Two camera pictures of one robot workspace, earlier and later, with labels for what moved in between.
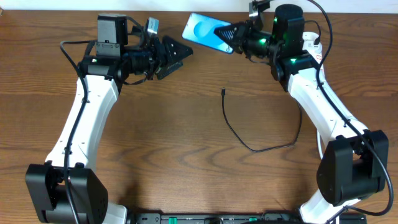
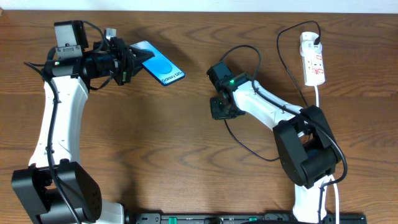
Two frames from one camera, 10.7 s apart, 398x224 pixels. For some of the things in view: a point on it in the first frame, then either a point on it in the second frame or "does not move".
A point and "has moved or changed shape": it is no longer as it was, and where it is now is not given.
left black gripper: x=158 y=57 -> x=122 y=61
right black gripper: x=242 y=30 -> x=217 y=115
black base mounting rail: x=236 y=218 does not move
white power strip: x=308 y=38 does not move
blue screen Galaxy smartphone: x=201 y=29 has moved or changed shape
